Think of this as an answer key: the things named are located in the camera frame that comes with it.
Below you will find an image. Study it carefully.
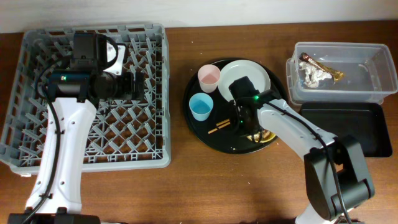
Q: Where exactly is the yellow bowl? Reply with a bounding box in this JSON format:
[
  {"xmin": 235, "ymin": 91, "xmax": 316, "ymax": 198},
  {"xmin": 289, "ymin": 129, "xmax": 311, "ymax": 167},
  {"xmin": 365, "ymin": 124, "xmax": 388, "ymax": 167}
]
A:
[{"xmin": 246, "ymin": 130, "xmax": 276, "ymax": 144}]

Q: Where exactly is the blue cup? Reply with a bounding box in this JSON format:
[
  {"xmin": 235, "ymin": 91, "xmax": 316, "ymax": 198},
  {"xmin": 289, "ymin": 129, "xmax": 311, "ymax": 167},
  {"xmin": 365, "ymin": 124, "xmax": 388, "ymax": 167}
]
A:
[{"xmin": 189, "ymin": 93, "xmax": 214, "ymax": 121}]

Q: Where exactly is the pink cup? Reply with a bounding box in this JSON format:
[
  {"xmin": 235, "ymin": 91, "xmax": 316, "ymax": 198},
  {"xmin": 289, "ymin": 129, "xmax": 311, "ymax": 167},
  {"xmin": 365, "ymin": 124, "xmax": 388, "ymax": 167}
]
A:
[{"xmin": 198, "ymin": 64, "xmax": 221, "ymax": 93}]

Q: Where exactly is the white tissue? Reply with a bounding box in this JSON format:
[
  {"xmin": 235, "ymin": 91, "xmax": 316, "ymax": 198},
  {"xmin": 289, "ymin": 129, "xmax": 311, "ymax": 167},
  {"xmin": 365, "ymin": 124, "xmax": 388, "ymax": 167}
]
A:
[{"xmin": 299, "ymin": 62, "xmax": 333, "ymax": 88}]

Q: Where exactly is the gold snack wrapper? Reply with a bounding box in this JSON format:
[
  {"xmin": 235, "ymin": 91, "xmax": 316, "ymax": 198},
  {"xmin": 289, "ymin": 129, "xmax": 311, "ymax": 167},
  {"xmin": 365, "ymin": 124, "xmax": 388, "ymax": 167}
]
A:
[{"xmin": 299, "ymin": 52, "xmax": 345, "ymax": 82}]

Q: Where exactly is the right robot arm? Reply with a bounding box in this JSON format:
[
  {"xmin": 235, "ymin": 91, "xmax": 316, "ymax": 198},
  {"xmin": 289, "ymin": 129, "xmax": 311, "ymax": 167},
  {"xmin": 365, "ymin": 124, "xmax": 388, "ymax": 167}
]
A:
[{"xmin": 228, "ymin": 77, "xmax": 375, "ymax": 223}]

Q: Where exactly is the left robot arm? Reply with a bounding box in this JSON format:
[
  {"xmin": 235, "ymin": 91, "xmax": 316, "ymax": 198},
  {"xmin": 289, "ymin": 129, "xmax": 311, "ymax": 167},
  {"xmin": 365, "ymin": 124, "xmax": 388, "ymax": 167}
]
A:
[{"xmin": 7, "ymin": 33, "xmax": 144, "ymax": 223}]

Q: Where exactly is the grey dishwasher rack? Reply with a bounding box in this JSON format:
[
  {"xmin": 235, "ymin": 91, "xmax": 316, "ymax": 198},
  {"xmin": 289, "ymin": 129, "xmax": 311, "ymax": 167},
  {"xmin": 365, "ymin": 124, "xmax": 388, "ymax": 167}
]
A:
[{"xmin": 1, "ymin": 24, "xmax": 171, "ymax": 176}]

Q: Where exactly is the lower wooden chopstick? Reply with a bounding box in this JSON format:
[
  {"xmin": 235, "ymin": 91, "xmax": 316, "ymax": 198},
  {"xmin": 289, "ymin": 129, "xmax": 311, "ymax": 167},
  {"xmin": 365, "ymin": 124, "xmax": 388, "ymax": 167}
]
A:
[{"xmin": 208, "ymin": 122, "xmax": 231, "ymax": 134}]

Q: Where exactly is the wooden chopstick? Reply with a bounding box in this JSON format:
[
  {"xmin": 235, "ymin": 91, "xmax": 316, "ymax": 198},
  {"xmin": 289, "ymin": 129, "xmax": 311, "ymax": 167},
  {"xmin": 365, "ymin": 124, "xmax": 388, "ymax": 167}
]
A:
[
  {"xmin": 208, "ymin": 122, "xmax": 231, "ymax": 134},
  {"xmin": 216, "ymin": 119, "xmax": 230, "ymax": 126}
]

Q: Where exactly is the upper wooden chopstick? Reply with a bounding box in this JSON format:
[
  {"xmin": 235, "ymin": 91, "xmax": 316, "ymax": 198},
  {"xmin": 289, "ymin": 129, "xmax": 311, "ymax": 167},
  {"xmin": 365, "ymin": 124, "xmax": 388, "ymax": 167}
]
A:
[{"xmin": 216, "ymin": 119, "xmax": 230, "ymax": 126}]

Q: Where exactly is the round black tray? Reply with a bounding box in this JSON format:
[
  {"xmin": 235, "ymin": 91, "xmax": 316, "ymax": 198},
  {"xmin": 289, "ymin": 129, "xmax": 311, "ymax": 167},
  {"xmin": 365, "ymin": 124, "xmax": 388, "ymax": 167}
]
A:
[{"xmin": 182, "ymin": 74, "xmax": 277, "ymax": 154}]

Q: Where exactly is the grey plate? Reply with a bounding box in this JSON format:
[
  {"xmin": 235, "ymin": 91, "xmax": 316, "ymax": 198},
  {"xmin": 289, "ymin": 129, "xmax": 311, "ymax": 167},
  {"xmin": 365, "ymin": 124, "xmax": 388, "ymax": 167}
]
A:
[{"xmin": 218, "ymin": 60, "xmax": 271, "ymax": 101}]

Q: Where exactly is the black rectangular tray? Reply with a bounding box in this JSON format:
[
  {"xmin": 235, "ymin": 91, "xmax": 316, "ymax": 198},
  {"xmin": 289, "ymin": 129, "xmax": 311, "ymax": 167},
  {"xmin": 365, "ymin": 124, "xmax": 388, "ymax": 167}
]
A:
[{"xmin": 300, "ymin": 102, "xmax": 392, "ymax": 157}]

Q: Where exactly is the clear plastic bin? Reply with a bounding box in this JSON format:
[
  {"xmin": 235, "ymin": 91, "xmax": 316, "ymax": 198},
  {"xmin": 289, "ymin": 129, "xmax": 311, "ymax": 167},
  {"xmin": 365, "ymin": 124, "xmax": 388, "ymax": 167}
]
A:
[{"xmin": 286, "ymin": 42, "xmax": 397, "ymax": 105}]

